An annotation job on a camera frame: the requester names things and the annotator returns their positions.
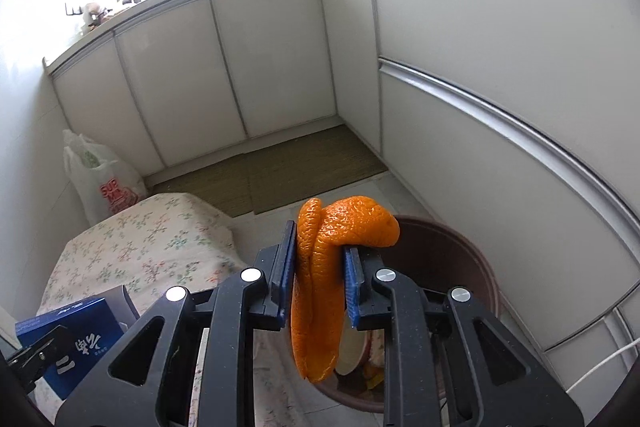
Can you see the blue cardboard box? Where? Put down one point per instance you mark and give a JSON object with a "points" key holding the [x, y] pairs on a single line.
{"points": [[85, 347]]}

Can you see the white kitchen drawer cabinet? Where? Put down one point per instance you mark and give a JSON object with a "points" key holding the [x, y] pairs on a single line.
{"points": [[500, 57]]}

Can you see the brown trash bin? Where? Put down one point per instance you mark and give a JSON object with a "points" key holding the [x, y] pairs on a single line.
{"points": [[450, 252]]}

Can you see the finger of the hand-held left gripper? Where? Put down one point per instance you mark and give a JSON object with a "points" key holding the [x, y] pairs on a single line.
{"points": [[37, 352]]}

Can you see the red instant noodle cup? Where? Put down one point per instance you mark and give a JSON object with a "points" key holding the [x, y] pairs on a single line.
{"points": [[350, 357]]}

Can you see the orange peel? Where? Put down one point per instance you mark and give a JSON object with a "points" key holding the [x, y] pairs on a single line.
{"points": [[320, 307]]}

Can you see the floral tablecloth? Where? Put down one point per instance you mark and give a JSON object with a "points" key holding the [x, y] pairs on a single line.
{"points": [[150, 242]]}

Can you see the black hook rack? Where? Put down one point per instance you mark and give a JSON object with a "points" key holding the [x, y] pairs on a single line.
{"points": [[75, 9]]}

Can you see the olive floor mat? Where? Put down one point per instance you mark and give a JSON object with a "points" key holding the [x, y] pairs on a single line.
{"points": [[315, 167], [200, 192]]}

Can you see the white window-side kitchen cabinet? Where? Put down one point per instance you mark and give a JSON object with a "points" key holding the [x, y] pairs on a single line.
{"points": [[200, 72]]}

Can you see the yellow snack packet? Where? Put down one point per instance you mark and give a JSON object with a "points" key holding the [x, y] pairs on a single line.
{"points": [[372, 377]]}

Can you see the white plastic shopping bag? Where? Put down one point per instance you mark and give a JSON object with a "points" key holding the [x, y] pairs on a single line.
{"points": [[110, 192]]}

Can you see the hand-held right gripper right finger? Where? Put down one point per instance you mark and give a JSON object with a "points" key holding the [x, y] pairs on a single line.
{"points": [[352, 287]]}

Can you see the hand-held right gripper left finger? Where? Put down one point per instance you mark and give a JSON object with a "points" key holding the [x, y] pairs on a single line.
{"points": [[286, 272]]}

